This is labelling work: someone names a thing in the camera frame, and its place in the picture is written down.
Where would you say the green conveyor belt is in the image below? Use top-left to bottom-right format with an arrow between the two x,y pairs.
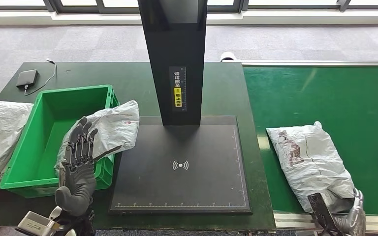
243,65 -> 378,216

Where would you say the grey plastic mailer parcel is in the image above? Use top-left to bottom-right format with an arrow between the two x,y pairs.
54,99 -> 140,178
266,121 -> 356,214

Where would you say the black scanner base plate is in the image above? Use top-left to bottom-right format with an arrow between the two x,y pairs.
109,116 -> 252,216

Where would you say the black and yellow column label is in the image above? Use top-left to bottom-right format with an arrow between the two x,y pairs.
168,66 -> 187,113

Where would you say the small white round object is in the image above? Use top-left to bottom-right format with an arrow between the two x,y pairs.
220,52 -> 239,62

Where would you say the black scanner column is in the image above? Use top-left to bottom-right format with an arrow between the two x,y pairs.
137,0 -> 208,126

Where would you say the green plastic crate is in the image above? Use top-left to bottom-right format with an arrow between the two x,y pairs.
0,85 -> 121,199

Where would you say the dark window frame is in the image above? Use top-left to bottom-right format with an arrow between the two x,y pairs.
0,0 -> 378,14

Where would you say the black power bank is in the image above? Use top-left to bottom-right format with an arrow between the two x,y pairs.
16,69 -> 39,88

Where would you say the white windowsill ledge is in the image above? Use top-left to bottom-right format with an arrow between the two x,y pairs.
0,10 -> 378,26

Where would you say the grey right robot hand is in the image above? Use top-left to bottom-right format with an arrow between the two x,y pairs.
334,188 -> 367,236

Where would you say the large crumpled white bag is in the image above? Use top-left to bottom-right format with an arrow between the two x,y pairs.
0,99 -> 35,196

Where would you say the thin white cable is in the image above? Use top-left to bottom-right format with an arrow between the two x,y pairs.
23,59 -> 58,96

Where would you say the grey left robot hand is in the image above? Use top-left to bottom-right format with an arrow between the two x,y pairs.
54,116 -> 99,217

